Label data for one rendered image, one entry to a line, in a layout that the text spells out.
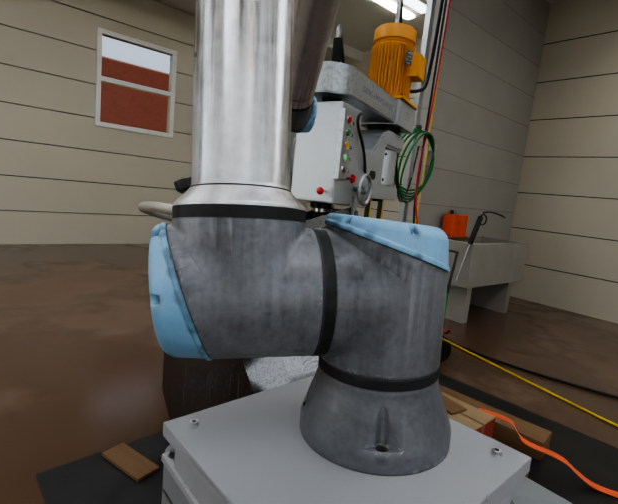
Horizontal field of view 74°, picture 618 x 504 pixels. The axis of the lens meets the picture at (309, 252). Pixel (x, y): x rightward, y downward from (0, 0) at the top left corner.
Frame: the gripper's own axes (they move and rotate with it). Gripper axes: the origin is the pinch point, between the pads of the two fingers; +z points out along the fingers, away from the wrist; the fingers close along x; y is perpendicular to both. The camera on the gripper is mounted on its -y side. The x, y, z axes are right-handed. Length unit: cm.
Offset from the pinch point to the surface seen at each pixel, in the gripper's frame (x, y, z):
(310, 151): 66, 22, -47
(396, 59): 109, 56, -119
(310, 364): 27, 38, 32
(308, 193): 69, 25, -30
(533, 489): -53, 64, 25
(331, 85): 56, 25, -73
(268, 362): 22.3, 24.4, 33.5
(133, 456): 71, -24, 95
